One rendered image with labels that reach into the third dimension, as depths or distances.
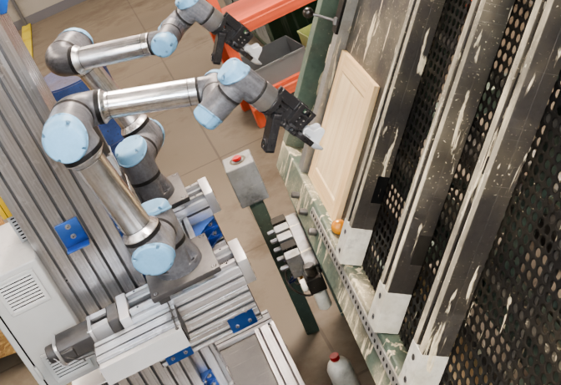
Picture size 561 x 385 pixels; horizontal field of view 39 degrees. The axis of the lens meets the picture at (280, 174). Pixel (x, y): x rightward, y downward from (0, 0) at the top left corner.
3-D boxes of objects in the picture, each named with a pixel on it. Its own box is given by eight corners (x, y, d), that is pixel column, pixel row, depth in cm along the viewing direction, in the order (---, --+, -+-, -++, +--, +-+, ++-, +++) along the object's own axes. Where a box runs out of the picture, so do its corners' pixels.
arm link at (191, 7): (173, -2, 263) (189, -19, 259) (199, 18, 268) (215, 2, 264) (171, 10, 257) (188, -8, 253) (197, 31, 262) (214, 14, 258)
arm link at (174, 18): (150, 37, 261) (171, 15, 255) (159, 23, 270) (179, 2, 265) (168, 53, 263) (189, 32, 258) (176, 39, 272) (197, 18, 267)
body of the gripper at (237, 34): (255, 36, 267) (229, 14, 261) (240, 56, 268) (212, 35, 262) (250, 30, 273) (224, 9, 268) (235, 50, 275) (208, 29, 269)
